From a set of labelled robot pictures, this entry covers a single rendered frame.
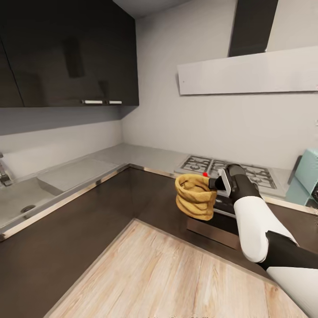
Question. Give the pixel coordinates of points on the burner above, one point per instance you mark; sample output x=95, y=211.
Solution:
x=207, y=166

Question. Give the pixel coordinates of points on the microwave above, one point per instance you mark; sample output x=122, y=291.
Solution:
x=307, y=171

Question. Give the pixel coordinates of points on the drop in sink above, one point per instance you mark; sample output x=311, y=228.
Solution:
x=23, y=197

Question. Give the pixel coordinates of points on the range hood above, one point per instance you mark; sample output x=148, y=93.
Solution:
x=249, y=67

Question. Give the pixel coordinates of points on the popcorn bag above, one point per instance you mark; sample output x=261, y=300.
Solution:
x=194, y=197

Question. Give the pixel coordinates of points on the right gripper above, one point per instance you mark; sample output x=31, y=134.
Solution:
x=214, y=183

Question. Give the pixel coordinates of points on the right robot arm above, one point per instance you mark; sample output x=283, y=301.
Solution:
x=266, y=242

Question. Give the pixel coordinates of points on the oven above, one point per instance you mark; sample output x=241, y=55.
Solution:
x=220, y=232

